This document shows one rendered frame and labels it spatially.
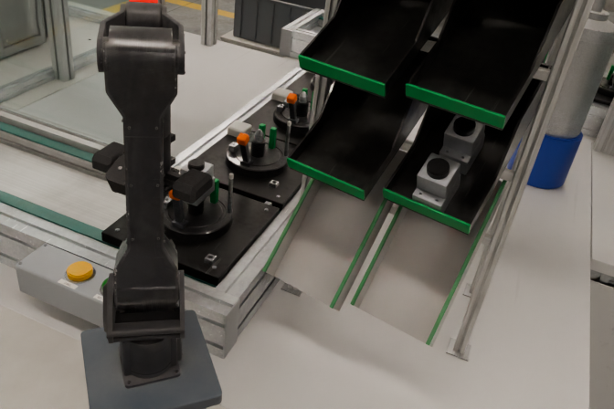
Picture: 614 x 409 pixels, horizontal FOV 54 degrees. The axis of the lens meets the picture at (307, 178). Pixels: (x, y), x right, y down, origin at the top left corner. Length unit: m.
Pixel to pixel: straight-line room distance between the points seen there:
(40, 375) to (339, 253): 0.50
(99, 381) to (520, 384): 0.70
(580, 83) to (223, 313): 1.04
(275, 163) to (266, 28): 1.81
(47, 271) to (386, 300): 0.55
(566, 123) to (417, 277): 0.80
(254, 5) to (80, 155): 1.82
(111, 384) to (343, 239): 0.42
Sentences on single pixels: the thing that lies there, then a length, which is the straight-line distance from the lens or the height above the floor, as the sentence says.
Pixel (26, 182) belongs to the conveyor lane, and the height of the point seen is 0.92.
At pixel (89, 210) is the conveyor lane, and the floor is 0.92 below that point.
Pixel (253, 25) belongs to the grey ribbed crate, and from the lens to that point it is 3.08.
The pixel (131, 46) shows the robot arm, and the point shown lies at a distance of 0.60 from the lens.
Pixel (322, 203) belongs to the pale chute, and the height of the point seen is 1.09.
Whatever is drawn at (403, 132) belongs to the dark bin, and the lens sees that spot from 0.90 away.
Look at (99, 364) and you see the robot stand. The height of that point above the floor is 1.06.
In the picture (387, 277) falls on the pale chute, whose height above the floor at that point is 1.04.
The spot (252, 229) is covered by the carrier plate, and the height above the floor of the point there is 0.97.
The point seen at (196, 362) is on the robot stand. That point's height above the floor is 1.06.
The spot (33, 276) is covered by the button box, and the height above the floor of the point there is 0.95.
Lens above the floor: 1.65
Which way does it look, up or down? 32 degrees down
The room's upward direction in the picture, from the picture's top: 8 degrees clockwise
